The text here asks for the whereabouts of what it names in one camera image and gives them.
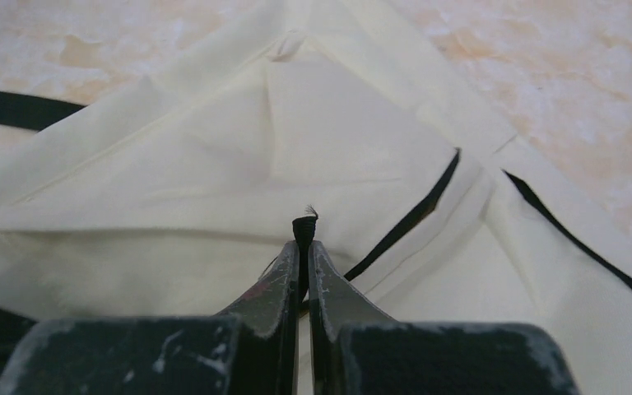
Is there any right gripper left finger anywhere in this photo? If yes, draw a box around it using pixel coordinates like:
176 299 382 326
0 242 300 394

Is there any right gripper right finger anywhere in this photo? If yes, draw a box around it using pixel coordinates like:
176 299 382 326
308 241 579 394

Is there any cream canvas backpack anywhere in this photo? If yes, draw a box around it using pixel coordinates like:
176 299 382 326
0 1 632 394

